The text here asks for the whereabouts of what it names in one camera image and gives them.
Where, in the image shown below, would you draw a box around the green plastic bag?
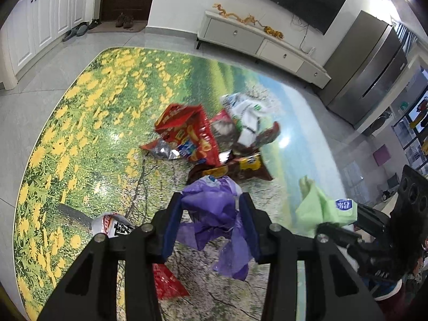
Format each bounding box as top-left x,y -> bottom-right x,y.
295,176 -> 358,237

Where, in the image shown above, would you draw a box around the white TV cabinet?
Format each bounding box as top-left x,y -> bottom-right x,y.
197,11 -> 331,89

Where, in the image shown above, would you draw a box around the blue white gloved right hand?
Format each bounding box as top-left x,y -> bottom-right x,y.
358,267 -> 405,301

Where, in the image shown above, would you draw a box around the brown doormat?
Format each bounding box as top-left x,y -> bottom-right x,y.
87,20 -> 149,34

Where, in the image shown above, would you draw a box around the pink red paper box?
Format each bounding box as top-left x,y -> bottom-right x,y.
152,264 -> 189,300

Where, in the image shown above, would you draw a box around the silver double-door refrigerator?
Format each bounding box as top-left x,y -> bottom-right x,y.
319,11 -> 407,126

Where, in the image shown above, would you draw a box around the purple stool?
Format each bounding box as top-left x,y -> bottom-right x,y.
373,144 -> 391,166

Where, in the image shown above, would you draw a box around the grey slippers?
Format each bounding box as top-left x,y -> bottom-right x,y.
62,19 -> 101,42

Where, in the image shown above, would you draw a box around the white printed plastic bag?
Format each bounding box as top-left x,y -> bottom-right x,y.
220,93 -> 280,149

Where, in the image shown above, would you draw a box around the purple plastic bag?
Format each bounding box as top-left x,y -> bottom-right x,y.
176,175 -> 253,280

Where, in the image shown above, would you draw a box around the white red wrapper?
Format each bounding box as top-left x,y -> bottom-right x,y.
91,212 -> 135,238

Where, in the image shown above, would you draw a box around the golden dragon figurine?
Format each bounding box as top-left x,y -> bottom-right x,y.
213,3 -> 284,40

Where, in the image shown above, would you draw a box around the red chip bag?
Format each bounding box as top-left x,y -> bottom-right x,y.
141,104 -> 220,167

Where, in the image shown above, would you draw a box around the white shoe cabinet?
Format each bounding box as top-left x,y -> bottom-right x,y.
1,0 -> 94,90

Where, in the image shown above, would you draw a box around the brown snack wrapper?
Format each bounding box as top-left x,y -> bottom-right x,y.
186,151 -> 273,185

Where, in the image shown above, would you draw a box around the brown shoes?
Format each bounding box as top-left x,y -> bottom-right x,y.
115,13 -> 133,29

